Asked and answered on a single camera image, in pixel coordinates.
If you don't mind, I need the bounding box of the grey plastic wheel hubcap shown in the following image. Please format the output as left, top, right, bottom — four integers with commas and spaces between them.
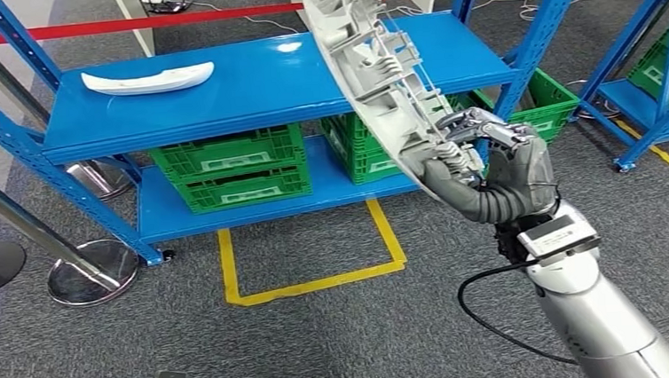
300, 0, 492, 211

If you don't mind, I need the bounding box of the white floor cable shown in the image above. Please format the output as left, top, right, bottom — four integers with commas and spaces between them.
471, 0, 630, 27
188, 0, 302, 43

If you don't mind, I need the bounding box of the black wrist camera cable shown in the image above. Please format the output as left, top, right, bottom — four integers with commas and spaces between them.
454, 256, 578, 374

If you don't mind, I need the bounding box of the red barrier belt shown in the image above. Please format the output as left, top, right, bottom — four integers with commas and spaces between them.
0, 0, 669, 67

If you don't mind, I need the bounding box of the black router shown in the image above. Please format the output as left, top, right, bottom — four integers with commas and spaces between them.
145, 0, 194, 16

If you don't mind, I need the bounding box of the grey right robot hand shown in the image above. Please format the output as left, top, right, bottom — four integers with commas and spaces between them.
417, 101, 562, 231

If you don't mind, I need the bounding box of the blue metal shelf rack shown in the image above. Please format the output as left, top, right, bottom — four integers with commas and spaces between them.
0, 0, 616, 279
571, 0, 669, 176

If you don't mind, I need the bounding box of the white curved plastic part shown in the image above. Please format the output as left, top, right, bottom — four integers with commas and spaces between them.
79, 60, 217, 100

